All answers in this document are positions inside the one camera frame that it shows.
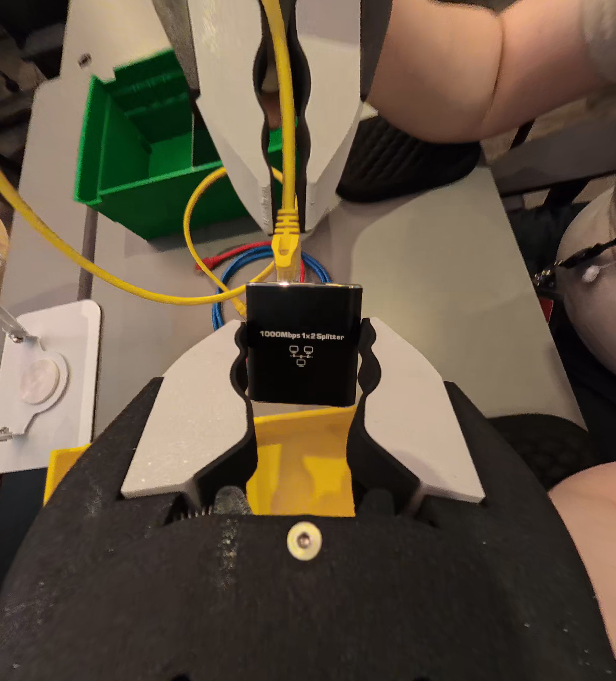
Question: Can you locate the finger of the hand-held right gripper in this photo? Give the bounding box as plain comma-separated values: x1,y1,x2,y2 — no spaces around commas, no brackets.
293,0,366,231
187,0,277,237

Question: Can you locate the yellow plastic bin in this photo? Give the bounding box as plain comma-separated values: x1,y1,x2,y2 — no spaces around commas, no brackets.
44,407,358,518

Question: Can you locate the black wrist rest pad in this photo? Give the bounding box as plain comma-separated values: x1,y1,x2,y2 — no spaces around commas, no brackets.
336,116,483,204

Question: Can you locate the green plastic bin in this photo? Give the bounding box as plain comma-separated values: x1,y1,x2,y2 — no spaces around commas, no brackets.
73,48,282,241

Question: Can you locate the person's right forearm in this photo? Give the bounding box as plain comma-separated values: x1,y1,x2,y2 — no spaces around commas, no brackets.
365,0,616,143

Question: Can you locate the red ethernet cable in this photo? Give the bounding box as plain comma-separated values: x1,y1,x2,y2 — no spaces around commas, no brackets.
195,242,276,273

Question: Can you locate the blue ethernet cable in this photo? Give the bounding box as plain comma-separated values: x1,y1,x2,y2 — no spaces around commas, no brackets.
211,247,334,334

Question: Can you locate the person's left forearm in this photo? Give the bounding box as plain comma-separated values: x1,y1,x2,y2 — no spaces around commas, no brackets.
547,460,616,681

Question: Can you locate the white sign stand base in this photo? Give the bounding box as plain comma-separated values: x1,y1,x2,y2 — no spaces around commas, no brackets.
0,299,102,474

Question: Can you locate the black ethernet splitter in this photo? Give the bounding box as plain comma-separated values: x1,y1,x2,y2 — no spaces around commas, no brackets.
244,283,364,409

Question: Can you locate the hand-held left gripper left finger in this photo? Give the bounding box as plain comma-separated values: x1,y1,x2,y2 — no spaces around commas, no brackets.
121,319,260,514

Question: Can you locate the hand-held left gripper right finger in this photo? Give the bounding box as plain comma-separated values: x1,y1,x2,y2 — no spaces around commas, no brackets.
347,316,487,516

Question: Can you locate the black lanyard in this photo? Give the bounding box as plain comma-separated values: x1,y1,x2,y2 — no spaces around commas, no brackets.
533,205,616,301

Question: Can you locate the yellow ethernet cable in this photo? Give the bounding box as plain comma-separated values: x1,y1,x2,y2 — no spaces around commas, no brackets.
0,0,309,322

